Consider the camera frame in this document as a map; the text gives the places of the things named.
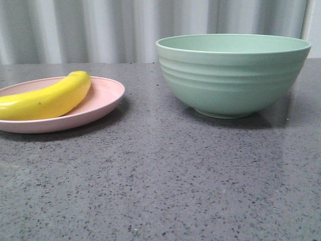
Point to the yellow banana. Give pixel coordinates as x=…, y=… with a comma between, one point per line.
x=49, y=102

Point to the pink plate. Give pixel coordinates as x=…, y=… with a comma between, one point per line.
x=102, y=98

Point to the green ribbed bowl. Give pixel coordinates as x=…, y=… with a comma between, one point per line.
x=231, y=75

